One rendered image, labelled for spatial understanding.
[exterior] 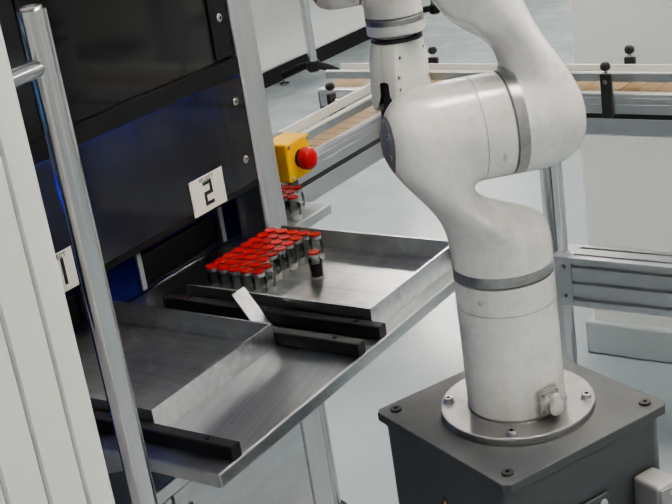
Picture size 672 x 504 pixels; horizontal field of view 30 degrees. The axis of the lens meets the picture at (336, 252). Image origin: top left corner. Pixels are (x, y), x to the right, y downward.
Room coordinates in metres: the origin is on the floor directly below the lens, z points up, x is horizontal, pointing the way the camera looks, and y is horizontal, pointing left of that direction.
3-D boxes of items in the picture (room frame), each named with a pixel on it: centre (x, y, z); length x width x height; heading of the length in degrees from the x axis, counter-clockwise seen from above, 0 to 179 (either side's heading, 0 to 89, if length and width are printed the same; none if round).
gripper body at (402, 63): (1.79, -0.13, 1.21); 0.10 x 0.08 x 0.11; 144
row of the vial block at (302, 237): (1.88, 0.10, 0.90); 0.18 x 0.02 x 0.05; 144
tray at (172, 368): (1.62, 0.32, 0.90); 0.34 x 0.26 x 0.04; 54
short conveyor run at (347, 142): (2.48, 0.01, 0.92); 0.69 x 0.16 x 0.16; 144
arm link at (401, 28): (1.79, -0.13, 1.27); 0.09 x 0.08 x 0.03; 144
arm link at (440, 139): (1.37, -0.16, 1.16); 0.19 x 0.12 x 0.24; 98
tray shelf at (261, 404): (1.71, 0.16, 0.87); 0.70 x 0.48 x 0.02; 144
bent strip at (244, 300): (1.66, 0.10, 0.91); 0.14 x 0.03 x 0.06; 53
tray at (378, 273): (1.82, 0.02, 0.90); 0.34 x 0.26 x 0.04; 54
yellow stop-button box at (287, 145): (2.16, 0.07, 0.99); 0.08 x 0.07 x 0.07; 54
